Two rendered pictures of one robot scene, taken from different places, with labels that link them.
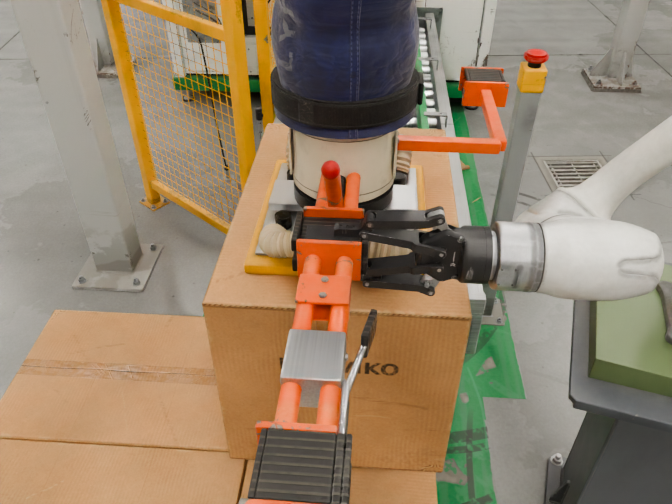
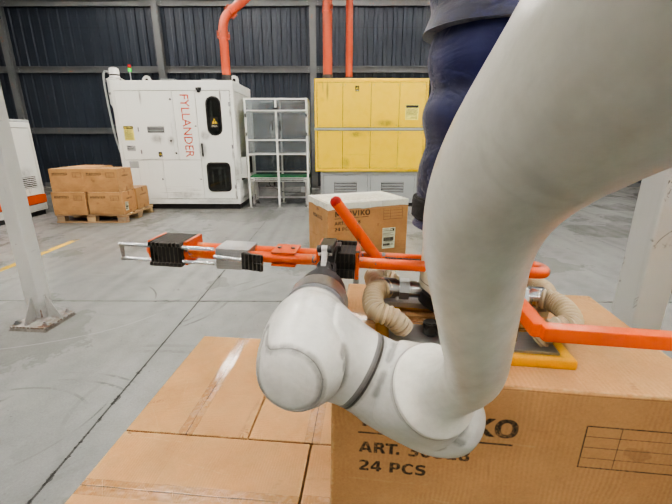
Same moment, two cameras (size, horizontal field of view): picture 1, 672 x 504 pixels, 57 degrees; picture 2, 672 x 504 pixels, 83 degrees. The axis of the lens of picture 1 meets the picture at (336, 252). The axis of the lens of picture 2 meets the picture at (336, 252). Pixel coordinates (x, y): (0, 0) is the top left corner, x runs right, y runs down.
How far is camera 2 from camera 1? 102 cm
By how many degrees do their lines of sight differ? 80
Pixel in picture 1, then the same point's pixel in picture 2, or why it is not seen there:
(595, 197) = (423, 362)
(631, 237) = (287, 319)
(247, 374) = not seen: hidden behind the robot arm
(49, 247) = not seen: hidden behind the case
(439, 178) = (572, 381)
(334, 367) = (224, 247)
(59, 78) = (634, 268)
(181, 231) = not seen: outside the picture
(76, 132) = (624, 308)
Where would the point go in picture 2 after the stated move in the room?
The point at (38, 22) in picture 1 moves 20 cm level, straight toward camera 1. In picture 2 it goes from (641, 227) to (612, 232)
